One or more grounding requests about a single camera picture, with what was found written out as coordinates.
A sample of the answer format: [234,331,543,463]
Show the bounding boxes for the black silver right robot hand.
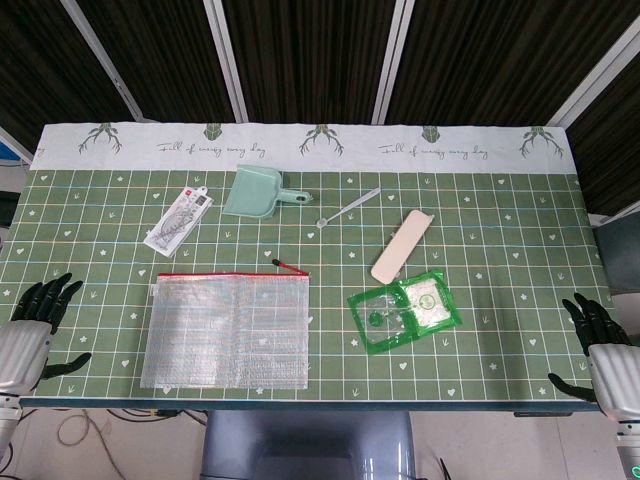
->
[548,292,640,420]

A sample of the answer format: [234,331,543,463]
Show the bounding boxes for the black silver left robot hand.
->
[0,272,94,399]

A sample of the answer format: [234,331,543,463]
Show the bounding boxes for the clear mesh zipper pouch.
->
[139,258,312,392]

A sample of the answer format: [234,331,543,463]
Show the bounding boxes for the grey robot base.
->
[199,409,416,480]

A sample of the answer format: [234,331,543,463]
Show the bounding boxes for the small packaged item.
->
[143,185,215,259]

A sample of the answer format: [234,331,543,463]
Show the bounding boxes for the green checkered tablecloth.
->
[0,122,617,402]

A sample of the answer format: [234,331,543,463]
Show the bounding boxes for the blue white board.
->
[0,127,34,167]

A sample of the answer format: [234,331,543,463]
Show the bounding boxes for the green clear plastic pouch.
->
[347,268,462,357]

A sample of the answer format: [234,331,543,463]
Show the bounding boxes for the beige oblong case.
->
[370,209,435,285]

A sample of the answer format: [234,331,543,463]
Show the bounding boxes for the mint green plastic dustpan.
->
[221,164,316,221]

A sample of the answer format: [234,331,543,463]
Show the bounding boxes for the floor cables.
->
[54,407,211,480]

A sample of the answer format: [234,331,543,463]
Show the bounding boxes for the white partition frame post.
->
[371,0,416,125]
[546,18,640,129]
[202,0,250,124]
[60,0,147,122]

